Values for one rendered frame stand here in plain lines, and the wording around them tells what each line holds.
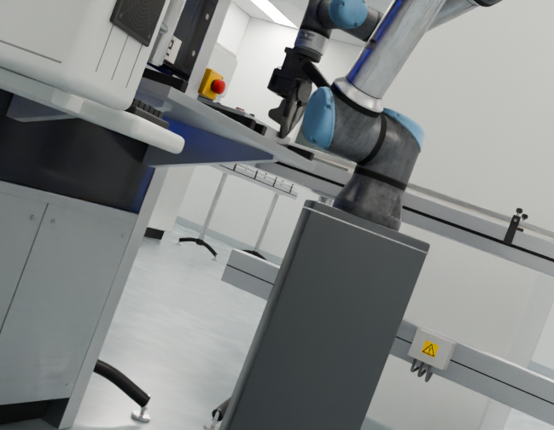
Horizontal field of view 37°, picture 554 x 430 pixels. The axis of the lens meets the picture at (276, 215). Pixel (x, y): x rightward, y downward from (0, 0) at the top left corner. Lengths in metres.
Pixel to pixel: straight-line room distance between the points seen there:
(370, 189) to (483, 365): 1.06
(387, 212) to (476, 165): 1.61
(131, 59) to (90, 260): 1.07
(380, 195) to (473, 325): 1.59
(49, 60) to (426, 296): 2.47
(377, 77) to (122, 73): 0.69
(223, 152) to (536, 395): 1.21
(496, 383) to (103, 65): 1.88
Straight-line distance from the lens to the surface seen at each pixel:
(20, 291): 1.96
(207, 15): 2.20
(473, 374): 2.66
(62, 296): 2.08
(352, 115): 1.66
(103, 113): 1.20
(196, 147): 2.07
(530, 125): 3.32
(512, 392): 2.65
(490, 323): 3.25
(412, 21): 1.64
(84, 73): 1.01
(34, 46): 1.02
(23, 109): 1.72
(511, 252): 2.63
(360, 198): 1.72
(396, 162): 1.74
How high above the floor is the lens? 0.76
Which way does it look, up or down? 1 degrees down
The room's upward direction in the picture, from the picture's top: 21 degrees clockwise
